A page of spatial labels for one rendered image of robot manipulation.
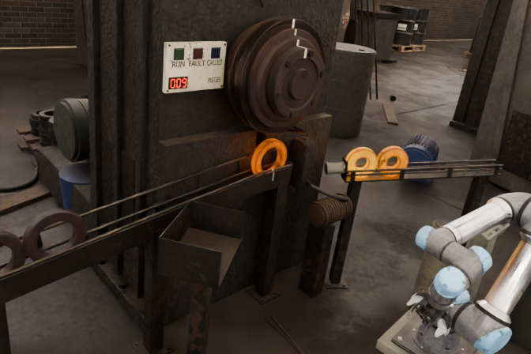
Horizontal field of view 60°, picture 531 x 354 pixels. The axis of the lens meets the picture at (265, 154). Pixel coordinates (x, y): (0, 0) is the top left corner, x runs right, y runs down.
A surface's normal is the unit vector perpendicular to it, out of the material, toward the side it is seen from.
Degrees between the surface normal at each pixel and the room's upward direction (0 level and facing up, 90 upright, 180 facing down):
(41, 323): 0
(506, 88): 90
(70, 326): 0
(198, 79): 90
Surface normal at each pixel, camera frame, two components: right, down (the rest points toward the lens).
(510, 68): -0.88, 0.08
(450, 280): -0.07, -0.60
